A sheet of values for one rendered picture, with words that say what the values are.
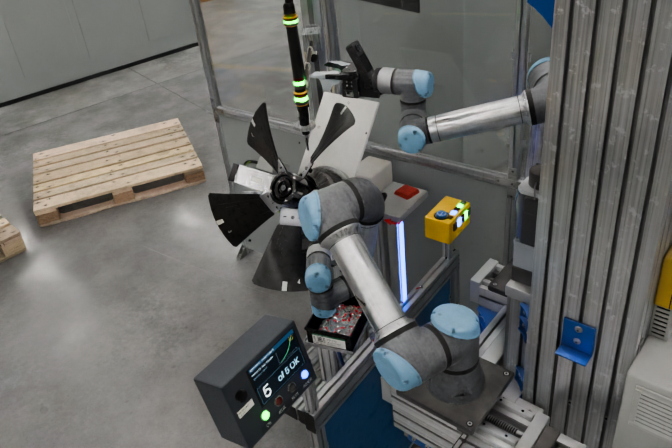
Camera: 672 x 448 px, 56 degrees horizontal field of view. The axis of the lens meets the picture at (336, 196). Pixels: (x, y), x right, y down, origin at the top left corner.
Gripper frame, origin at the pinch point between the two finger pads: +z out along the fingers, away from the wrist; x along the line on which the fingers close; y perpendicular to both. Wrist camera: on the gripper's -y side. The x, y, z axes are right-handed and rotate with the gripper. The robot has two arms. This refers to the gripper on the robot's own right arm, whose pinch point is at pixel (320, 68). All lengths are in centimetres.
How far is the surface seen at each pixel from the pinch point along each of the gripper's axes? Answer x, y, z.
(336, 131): 10.5, 26.9, 2.6
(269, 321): -65, 42, -14
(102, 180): 116, 152, 262
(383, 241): 54, 104, 8
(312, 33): 53, 8, 32
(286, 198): -5.6, 46.7, 16.1
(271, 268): -20, 67, 17
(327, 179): 13, 49, 10
